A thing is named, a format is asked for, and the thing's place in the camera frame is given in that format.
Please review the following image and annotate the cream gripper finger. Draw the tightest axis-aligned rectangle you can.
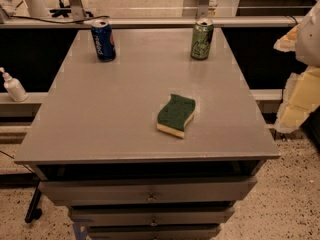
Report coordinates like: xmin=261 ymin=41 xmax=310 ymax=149
xmin=274 ymin=24 xmax=320 ymax=133

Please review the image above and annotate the green and yellow sponge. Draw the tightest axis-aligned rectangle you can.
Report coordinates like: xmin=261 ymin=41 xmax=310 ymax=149
xmin=156 ymin=94 xmax=196 ymax=138

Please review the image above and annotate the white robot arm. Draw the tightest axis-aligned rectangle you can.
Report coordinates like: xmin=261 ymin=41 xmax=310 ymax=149
xmin=274 ymin=1 xmax=320 ymax=133

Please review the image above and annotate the green soda can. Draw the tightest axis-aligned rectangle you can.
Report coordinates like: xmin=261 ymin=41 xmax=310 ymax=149
xmin=191 ymin=18 xmax=214 ymax=60

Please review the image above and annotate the blue pepsi can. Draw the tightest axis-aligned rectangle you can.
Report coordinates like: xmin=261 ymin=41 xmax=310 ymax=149
xmin=91 ymin=19 xmax=116 ymax=61

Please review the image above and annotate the middle grey drawer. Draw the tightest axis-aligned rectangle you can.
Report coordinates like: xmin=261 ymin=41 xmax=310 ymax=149
xmin=70 ymin=206 xmax=234 ymax=227

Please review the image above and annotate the grey drawer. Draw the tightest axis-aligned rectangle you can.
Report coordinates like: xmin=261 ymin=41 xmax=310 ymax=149
xmin=70 ymin=206 xmax=234 ymax=227
xmin=88 ymin=224 xmax=221 ymax=240
xmin=39 ymin=176 xmax=257 ymax=206

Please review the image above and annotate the top grey drawer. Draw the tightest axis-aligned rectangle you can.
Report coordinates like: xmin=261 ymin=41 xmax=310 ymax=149
xmin=39 ymin=176 xmax=257 ymax=206

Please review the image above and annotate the bottom grey drawer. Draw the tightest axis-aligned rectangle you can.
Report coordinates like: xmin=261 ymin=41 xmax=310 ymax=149
xmin=88 ymin=224 xmax=221 ymax=240

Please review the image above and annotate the grey drawer cabinet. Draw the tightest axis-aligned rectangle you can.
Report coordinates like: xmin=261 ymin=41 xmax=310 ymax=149
xmin=13 ymin=27 xmax=282 ymax=240

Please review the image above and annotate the black office chair base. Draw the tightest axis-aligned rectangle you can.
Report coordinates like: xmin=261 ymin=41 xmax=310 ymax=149
xmin=49 ymin=0 xmax=94 ymax=18

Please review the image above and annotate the white pump bottle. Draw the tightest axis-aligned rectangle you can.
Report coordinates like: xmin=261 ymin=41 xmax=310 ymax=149
xmin=0 ymin=67 xmax=28 ymax=102

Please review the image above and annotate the black cable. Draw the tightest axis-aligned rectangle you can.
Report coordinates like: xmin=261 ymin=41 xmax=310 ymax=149
xmin=9 ymin=14 xmax=111 ymax=24

